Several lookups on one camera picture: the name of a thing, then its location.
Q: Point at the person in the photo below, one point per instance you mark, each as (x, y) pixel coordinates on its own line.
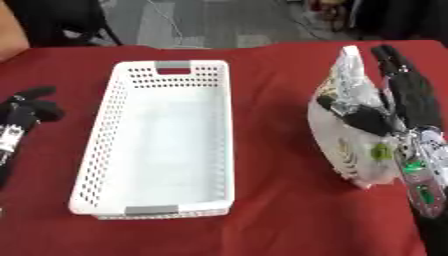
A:
(10, 31)

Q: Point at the white snack bag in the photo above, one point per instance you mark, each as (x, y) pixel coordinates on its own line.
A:
(347, 133)

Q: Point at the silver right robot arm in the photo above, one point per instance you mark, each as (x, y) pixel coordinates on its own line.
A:
(426, 173)

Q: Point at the white perforated plastic basket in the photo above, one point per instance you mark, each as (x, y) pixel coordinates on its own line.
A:
(158, 140)

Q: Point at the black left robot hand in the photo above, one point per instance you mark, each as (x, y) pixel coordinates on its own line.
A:
(26, 110)

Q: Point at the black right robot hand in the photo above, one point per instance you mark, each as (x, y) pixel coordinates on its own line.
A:
(415, 96)

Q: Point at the black chair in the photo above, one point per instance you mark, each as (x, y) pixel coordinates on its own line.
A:
(61, 20)

